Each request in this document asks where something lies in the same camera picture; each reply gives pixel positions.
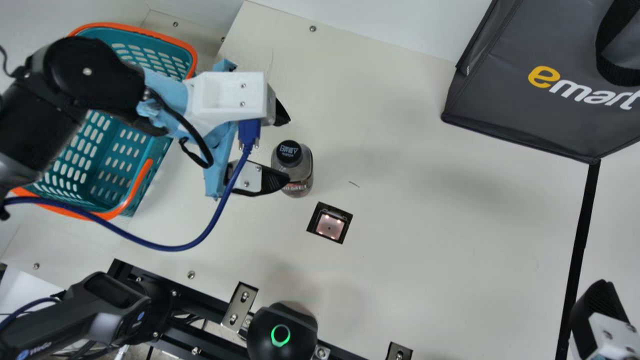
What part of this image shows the black cable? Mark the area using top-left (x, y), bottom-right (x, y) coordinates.
top-left (148, 89), bottom-right (215, 170)

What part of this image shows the small square scanner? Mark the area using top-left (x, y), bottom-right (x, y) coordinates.
top-left (306, 201), bottom-right (354, 245)

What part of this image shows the dark coffee bottle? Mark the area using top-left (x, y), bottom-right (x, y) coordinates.
top-left (271, 140), bottom-right (314, 199)

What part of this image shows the dark grey bag with straps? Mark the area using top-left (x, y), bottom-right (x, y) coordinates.
top-left (441, 0), bottom-right (640, 165)

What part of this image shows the black strip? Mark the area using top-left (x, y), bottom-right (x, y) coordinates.
top-left (555, 160), bottom-right (601, 360)

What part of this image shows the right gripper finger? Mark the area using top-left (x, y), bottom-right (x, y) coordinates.
top-left (569, 279), bottom-right (640, 360)

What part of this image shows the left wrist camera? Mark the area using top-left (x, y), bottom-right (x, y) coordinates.
top-left (182, 71), bottom-right (278, 126)

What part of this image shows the teal shopping basket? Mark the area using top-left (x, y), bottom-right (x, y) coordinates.
top-left (10, 22), bottom-right (199, 222)

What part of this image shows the black device with green light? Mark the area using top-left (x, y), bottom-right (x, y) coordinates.
top-left (246, 301), bottom-right (319, 360)

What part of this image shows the blue cable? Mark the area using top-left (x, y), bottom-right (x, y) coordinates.
top-left (0, 297), bottom-right (62, 334)
top-left (0, 119), bottom-right (262, 253)

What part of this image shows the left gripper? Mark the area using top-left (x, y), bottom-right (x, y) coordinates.
top-left (136, 59), bottom-right (292, 199)

